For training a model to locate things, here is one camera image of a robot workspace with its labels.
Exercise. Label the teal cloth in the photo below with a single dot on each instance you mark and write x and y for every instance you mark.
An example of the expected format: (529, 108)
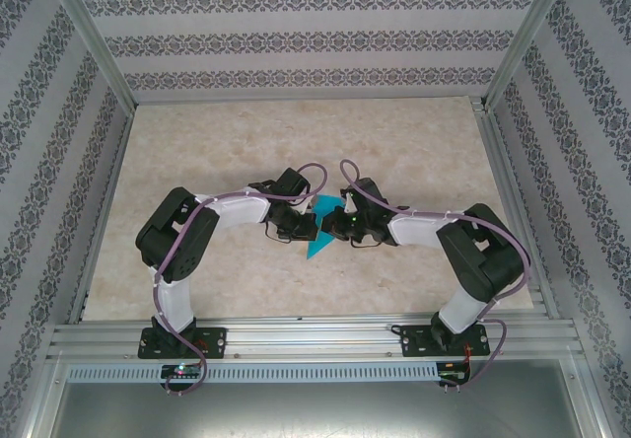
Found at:
(320, 248)

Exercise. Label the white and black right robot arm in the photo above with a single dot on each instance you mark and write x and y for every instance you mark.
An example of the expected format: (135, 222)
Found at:
(478, 250)

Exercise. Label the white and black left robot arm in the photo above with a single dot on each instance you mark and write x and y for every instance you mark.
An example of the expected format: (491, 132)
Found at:
(172, 231)

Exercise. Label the grey metal sheet panel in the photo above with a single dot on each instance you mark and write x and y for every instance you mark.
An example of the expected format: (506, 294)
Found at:
(320, 413)

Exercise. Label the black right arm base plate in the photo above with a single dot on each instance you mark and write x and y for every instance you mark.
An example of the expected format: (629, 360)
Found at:
(414, 339)

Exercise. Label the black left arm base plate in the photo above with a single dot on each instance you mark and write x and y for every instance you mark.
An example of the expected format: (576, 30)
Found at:
(212, 339)

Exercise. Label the aluminium side rail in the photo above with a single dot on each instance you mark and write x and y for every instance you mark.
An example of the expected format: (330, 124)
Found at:
(106, 201)
(517, 186)

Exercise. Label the aluminium frame post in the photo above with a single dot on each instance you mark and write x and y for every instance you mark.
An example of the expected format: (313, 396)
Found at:
(93, 38)
(530, 38)

